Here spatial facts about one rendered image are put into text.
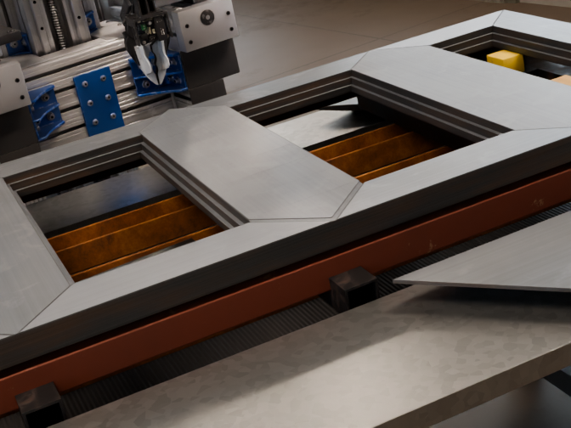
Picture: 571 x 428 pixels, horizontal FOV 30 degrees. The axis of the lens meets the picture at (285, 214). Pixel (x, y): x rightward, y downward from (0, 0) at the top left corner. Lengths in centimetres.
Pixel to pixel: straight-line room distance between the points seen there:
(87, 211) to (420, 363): 108
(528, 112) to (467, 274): 43
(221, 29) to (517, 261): 116
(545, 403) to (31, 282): 139
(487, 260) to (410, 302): 12
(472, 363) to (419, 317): 14
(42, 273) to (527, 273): 66
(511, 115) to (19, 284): 81
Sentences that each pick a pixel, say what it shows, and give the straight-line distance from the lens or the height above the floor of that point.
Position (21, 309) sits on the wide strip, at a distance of 143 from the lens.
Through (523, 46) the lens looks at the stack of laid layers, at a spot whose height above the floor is 83.
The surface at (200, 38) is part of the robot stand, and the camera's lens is 237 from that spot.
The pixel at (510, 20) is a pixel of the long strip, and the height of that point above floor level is 85.
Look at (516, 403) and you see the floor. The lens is 254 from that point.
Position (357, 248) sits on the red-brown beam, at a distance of 148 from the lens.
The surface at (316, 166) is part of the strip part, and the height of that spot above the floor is 85.
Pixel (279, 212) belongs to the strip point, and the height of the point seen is 85.
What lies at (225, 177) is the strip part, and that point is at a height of 85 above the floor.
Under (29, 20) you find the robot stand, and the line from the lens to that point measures 248.
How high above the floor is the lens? 143
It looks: 22 degrees down
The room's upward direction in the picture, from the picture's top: 12 degrees counter-clockwise
